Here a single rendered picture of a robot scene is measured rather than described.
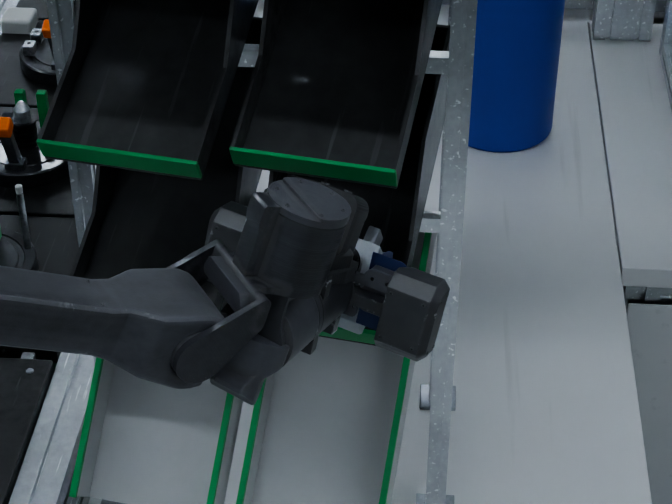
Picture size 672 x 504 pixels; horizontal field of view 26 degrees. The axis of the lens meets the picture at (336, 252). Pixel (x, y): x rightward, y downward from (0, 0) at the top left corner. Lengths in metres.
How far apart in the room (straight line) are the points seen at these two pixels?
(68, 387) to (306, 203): 0.65
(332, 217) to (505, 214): 1.01
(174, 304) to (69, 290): 0.07
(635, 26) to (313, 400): 1.18
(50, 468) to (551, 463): 0.53
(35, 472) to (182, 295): 0.54
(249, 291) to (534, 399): 0.76
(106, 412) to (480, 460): 0.43
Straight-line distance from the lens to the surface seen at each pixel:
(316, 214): 0.93
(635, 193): 2.01
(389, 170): 1.09
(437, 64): 1.20
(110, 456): 1.37
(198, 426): 1.35
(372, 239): 1.17
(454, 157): 1.24
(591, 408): 1.66
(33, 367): 1.55
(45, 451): 1.47
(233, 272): 0.96
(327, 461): 1.34
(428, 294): 1.04
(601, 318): 1.78
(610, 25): 2.37
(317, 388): 1.34
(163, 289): 0.94
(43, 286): 0.90
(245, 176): 1.24
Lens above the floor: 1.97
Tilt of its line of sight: 37 degrees down
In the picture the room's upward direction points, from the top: straight up
